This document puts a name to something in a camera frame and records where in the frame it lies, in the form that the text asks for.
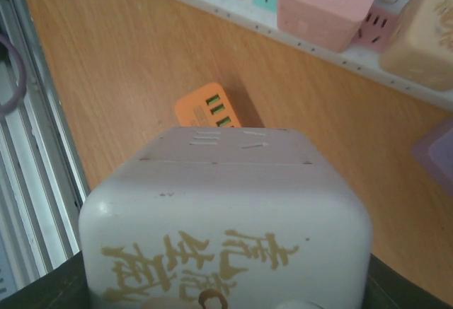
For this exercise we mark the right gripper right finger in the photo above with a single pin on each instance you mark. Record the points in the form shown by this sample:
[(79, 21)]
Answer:
[(387, 289)]

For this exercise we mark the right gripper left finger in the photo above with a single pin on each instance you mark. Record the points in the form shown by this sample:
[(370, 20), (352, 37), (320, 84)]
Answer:
[(65, 287)]

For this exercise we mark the white cube socket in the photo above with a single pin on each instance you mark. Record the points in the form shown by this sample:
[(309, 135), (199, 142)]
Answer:
[(225, 218)]

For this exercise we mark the beige cube socket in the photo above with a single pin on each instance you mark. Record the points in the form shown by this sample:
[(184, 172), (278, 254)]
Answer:
[(420, 48)]

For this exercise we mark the pink cube socket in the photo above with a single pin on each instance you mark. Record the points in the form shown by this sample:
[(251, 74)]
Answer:
[(330, 24)]

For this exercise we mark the purple power strip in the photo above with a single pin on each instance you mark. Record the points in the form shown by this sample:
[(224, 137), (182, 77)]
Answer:
[(434, 152)]

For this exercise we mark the orange power strip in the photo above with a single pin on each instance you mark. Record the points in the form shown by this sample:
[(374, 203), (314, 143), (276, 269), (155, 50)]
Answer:
[(211, 105)]

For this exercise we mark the long white power strip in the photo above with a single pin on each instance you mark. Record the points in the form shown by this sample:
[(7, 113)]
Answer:
[(361, 56)]

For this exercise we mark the aluminium rail frame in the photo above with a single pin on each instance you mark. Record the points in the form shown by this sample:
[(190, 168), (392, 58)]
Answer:
[(43, 185)]

